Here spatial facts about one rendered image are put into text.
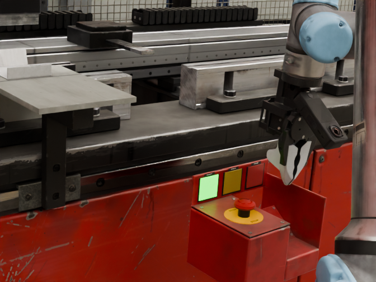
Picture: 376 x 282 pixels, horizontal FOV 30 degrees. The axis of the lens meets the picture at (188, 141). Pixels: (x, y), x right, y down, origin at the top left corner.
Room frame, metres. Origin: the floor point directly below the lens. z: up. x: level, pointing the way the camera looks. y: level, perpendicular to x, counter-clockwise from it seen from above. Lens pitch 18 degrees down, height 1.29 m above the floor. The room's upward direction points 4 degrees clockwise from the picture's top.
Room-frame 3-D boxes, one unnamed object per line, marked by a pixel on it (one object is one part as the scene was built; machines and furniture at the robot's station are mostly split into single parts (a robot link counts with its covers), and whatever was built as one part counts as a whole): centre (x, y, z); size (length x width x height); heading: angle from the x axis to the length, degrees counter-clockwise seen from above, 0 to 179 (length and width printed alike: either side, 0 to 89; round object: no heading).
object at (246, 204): (1.18, -0.11, 0.79); 0.04 x 0.04 x 0.04
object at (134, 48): (1.64, 0.18, 1.01); 0.26 x 0.12 x 0.05; 39
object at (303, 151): (1.26, -0.19, 0.87); 0.06 x 0.03 x 0.09; 41
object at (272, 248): (1.22, -0.14, 0.75); 0.20 x 0.16 x 0.18; 131
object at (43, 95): (1.19, 0.24, 1.00); 0.26 x 0.18 x 0.01; 39
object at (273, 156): (1.24, -0.17, 0.87); 0.06 x 0.03 x 0.09; 41
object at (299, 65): (1.23, -0.19, 1.06); 0.08 x 0.08 x 0.05
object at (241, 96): (1.64, -0.17, 0.89); 0.30 x 0.05 x 0.03; 129
